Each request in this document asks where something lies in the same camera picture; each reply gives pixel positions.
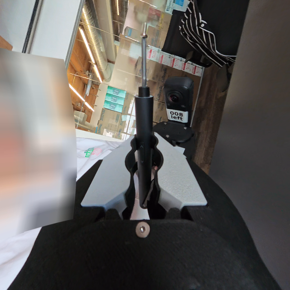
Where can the small silver screw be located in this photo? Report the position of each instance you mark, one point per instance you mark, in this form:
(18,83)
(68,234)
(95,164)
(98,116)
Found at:
(144,34)

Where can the black white striped cloth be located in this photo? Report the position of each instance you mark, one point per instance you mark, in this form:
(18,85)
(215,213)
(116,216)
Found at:
(199,38)

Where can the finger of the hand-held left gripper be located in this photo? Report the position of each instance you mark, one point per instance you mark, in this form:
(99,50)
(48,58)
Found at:
(180,149)

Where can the teal box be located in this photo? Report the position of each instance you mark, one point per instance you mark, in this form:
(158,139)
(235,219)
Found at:
(113,106)
(116,91)
(115,99)

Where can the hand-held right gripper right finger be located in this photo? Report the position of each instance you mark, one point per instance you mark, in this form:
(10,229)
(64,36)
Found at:
(179,181)

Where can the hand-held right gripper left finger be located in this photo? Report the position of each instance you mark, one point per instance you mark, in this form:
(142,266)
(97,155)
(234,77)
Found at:
(106,181)

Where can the black electric screwdriver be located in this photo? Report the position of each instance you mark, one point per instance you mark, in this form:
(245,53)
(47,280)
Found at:
(144,124)

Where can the ceiling tube light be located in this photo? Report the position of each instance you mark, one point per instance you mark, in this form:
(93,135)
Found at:
(81,97)
(90,54)

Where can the person's white polo shirt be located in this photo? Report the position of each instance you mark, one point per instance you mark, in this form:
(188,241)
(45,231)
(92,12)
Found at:
(102,145)

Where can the row of red white packets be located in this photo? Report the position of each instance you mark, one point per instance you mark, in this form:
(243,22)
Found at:
(172,61)

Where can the stack of cardboard boxes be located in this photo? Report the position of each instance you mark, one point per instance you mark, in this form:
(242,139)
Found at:
(108,122)

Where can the silver ventilation duct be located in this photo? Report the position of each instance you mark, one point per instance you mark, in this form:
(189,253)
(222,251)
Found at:
(97,45)

